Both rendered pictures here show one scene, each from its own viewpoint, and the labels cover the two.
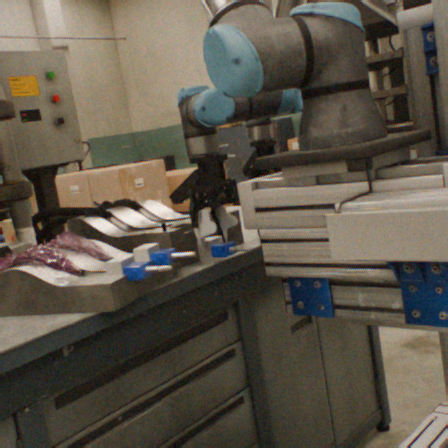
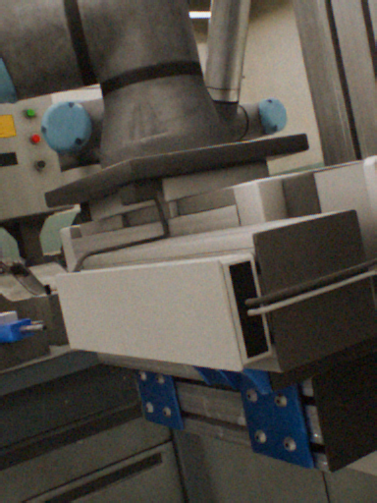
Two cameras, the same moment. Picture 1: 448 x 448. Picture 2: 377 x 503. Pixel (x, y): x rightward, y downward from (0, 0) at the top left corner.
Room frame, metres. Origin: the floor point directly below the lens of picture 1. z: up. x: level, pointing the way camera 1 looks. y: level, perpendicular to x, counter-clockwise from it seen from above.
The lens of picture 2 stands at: (0.36, -0.44, 0.98)
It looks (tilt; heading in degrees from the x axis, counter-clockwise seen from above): 3 degrees down; 16
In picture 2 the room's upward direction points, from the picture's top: 12 degrees counter-clockwise
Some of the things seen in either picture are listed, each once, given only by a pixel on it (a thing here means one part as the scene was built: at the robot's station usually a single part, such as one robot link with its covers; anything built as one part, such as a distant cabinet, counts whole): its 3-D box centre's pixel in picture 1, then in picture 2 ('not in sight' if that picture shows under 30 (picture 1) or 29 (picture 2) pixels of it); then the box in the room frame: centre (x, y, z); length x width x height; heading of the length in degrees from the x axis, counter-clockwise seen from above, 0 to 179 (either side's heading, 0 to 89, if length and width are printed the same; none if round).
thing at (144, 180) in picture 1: (103, 218); not in sight; (5.94, 1.09, 0.47); 1.22 x 0.80 x 0.94; 55
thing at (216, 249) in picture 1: (227, 249); not in sight; (1.44, 0.00, 0.83); 0.13 x 0.05 x 0.05; 51
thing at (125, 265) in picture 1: (142, 270); not in sight; (1.22, 0.17, 0.86); 0.13 x 0.05 x 0.05; 66
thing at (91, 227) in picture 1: (138, 231); (62, 294); (1.70, 0.23, 0.87); 0.50 x 0.26 x 0.14; 49
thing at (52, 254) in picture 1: (45, 253); not in sight; (1.38, 0.39, 0.90); 0.26 x 0.18 x 0.08; 66
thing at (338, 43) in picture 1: (325, 46); (132, 19); (1.11, -0.22, 1.20); 0.13 x 0.12 x 0.14; 107
